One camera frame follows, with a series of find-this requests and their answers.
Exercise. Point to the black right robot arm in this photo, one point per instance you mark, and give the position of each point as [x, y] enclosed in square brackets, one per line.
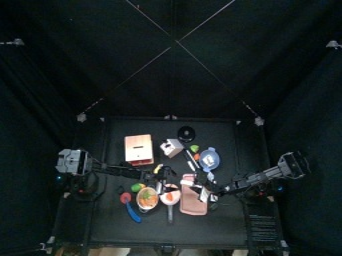
[262, 175]

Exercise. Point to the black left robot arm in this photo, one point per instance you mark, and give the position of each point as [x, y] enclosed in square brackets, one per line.
[116, 170]

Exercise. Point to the pink rectangular plate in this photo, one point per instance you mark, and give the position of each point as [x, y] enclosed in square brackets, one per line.
[193, 203]

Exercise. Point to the orange toy food slice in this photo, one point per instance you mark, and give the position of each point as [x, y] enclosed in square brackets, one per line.
[169, 196]

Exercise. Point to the grey white toy piece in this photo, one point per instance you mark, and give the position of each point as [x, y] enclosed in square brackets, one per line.
[187, 182]

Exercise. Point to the white toy frying pan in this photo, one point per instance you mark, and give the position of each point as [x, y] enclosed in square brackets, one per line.
[170, 200]

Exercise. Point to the bowl with orange food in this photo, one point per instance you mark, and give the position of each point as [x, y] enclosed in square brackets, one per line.
[147, 198]

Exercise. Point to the green yellow toy fruit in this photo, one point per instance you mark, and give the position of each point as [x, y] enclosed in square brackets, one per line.
[136, 187]

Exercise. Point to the black and white toy knife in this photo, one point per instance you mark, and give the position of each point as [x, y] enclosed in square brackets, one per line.
[191, 160]

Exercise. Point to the white toy cube appliance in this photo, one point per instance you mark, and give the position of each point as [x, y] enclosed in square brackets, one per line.
[171, 147]

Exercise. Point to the red and blue toy spoon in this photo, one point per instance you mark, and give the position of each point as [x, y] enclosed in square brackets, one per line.
[128, 204]

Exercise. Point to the small orange toy piece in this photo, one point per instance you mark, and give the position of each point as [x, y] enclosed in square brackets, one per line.
[197, 156]

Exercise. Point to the white item in blue bowl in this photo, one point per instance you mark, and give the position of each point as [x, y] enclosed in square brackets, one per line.
[207, 160]

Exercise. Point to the blue toy bowl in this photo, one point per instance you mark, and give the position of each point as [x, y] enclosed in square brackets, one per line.
[210, 159]

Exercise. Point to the wooden toy box red base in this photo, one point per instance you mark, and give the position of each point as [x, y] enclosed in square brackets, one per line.
[139, 149]

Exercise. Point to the green toy vegetable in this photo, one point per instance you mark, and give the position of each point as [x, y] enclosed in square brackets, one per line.
[194, 148]

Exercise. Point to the black round bowl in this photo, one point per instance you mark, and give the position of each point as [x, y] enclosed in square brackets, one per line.
[186, 133]

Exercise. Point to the black vented box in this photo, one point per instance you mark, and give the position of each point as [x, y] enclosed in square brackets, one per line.
[262, 227]

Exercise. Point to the grey metal frame bracket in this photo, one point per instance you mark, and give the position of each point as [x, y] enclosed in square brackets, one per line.
[16, 42]
[259, 120]
[170, 117]
[80, 117]
[333, 44]

